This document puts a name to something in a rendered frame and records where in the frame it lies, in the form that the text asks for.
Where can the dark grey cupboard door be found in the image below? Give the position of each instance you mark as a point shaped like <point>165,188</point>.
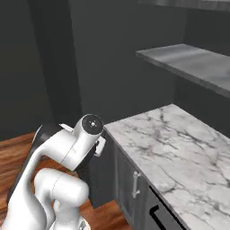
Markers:
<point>124,182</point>

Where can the grey wall shelf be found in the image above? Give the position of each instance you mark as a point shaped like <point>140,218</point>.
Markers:
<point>191,3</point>
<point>191,64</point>

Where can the dark appliance front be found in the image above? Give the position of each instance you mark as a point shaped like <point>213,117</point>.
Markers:
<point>164,217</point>

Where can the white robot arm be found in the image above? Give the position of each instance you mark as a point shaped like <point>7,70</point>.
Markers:
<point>57,143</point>

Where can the dark grey cupboard side panel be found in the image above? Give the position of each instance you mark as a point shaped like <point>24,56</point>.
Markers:
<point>101,182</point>

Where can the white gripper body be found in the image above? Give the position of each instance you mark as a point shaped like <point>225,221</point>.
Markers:
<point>100,146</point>

